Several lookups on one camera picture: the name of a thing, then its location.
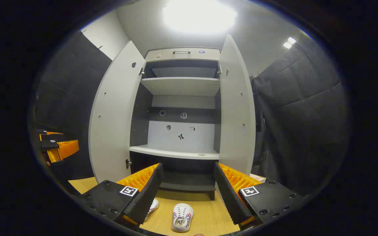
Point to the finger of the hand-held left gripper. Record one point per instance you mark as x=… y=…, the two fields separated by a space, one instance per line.
x=49 y=146
x=52 y=137

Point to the large ceiling light panel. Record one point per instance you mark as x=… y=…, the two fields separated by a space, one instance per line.
x=199 y=14

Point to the small ceiling light panel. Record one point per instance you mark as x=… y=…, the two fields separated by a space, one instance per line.
x=289 y=42

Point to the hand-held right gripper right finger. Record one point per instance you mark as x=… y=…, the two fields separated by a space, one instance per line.
x=230 y=193

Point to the white and blue box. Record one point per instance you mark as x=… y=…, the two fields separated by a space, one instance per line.
x=258 y=178

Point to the black backdrop cloth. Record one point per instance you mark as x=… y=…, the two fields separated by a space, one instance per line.
x=307 y=114

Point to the grey cabinet door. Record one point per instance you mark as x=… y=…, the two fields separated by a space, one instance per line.
x=113 y=124
x=236 y=114

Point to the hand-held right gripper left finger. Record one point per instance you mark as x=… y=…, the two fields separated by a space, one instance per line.
x=149 y=193

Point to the grey shoe cabinet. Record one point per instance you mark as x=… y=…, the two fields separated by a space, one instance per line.
x=182 y=87

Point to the grey cabinet drawer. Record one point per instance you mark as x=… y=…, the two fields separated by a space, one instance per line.
x=182 y=56

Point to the white canvas shoe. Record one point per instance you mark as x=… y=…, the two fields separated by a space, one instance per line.
x=153 y=206
x=182 y=218

